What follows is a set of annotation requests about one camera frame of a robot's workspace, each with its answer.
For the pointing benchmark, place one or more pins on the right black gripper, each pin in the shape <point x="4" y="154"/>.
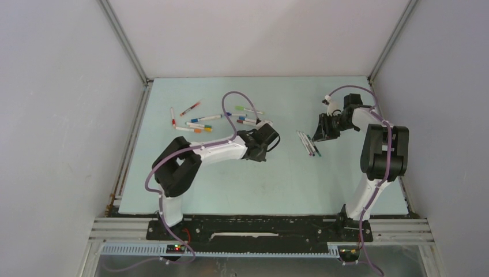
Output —
<point x="323" y="131"/>

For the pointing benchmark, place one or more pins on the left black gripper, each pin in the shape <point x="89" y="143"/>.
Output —
<point x="260" y="158"/>

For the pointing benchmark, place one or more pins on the dark green thin pen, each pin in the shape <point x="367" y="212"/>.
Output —
<point x="313" y="145"/>

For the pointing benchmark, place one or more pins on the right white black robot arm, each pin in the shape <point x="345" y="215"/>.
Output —
<point x="384" y="155"/>

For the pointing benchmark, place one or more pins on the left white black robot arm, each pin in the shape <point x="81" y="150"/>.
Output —
<point x="174" y="171"/>

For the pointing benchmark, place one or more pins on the red orange thin pen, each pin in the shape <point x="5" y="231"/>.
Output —
<point x="190" y="108"/>

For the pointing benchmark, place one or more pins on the brown capped marker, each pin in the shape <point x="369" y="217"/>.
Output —
<point x="246" y="122"/>

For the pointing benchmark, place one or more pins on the blue marker beside brown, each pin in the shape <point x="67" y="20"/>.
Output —
<point x="249" y="120"/>

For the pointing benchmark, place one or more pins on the light green marker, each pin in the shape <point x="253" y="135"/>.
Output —
<point x="251" y="110"/>

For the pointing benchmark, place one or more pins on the orange capped marker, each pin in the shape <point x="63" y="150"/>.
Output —
<point x="188" y="129"/>

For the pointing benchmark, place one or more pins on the green capped marker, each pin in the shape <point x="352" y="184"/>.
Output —
<point x="198" y="125"/>

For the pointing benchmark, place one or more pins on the red capped marker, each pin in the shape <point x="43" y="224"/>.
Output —
<point x="173" y="121"/>

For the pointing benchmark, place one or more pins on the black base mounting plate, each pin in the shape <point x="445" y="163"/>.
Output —
<point x="261" y="234"/>

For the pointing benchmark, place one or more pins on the right controller board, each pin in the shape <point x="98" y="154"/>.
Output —
<point x="349" y="256"/>

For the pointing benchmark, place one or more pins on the controller board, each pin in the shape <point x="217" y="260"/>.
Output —
<point x="175" y="249"/>
<point x="349" y="256"/>

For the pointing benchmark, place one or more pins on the left controller board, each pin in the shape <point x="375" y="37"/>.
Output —
<point x="175" y="249"/>

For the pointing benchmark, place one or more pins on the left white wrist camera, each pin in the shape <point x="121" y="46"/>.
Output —
<point x="264" y="122"/>

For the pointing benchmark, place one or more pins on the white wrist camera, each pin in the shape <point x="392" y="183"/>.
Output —
<point x="333" y="107"/>
<point x="264" y="122"/>

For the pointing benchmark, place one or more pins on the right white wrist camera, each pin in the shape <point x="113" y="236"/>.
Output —
<point x="333" y="107"/>

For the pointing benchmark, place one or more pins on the right aluminium frame rail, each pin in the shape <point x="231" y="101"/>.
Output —
<point x="393" y="38"/>

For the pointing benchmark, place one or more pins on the aluminium frame rail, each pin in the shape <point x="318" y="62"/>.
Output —
<point x="393" y="38"/>
<point x="113" y="20"/>

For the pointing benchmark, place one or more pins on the left aluminium frame rail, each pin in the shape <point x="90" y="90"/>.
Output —
<point x="113" y="20"/>

